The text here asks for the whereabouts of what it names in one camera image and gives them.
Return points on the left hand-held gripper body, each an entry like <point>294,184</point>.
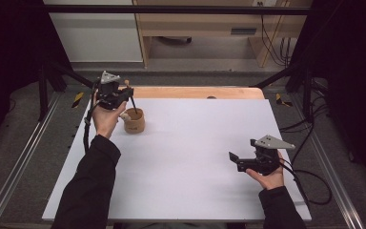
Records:
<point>109,93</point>

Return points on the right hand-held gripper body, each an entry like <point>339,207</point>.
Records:
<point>271,143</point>

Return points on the brown cup with animal figure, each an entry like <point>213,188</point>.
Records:
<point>135,124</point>

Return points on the person's left hand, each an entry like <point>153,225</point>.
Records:
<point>105,122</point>

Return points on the person's right hand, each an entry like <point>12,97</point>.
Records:
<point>271,181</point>

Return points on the white table board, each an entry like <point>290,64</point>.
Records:
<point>187,184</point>

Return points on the white cabinet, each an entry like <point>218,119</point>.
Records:
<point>98,38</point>

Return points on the black metal stand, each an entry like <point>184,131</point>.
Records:
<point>306,95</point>
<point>43,95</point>

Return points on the wooden table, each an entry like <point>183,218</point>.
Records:
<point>187,92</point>

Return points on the light wooden desk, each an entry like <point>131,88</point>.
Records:
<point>200,24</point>

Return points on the black curtain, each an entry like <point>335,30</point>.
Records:
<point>352,63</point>
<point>9,47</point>

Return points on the aluminium rail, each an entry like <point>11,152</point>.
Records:
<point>19,165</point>
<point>333,171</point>

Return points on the black horizontal frame bar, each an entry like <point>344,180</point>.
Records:
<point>171,9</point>

